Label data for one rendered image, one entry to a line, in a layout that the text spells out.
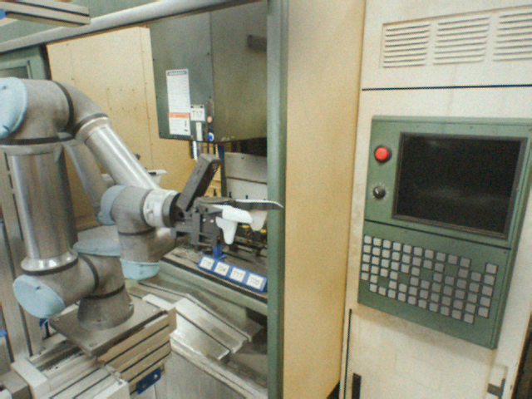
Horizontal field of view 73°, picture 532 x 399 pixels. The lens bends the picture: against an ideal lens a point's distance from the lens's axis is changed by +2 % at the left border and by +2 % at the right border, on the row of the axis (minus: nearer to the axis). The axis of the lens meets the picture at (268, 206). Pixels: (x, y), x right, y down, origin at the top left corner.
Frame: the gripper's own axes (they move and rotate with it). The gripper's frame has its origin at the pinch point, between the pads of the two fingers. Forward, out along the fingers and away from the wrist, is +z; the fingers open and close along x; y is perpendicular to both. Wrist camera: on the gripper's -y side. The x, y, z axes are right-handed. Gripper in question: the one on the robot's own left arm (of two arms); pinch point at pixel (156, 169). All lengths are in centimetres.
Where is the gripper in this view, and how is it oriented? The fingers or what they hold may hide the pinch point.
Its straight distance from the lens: 182.6
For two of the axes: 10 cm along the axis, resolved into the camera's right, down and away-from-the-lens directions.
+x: 8.2, 1.6, -5.5
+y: 0.0, 9.6, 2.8
